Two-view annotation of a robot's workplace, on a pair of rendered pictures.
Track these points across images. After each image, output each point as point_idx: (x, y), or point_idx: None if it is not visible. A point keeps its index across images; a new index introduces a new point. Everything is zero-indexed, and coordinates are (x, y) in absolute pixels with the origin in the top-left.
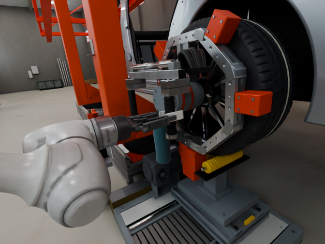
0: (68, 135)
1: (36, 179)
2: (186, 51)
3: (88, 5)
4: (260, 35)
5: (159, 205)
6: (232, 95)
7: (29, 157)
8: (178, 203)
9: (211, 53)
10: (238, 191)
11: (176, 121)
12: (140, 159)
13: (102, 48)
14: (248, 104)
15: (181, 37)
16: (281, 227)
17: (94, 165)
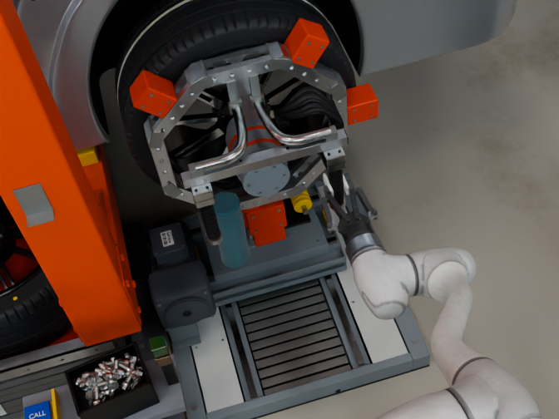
0: (408, 263)
1: (465, 272)
2: (319, 105)
3: (44, 125)
4: (316, 18)
5: (222, 337)
6: (344, 110)
7: (454, 271)
8: (230, 303)
9: (306, 80)
10: None
11: None
12: None
13: (79, 183)
14: (366, 111)
15: (235, 71)
16: None
17: (452, 247)
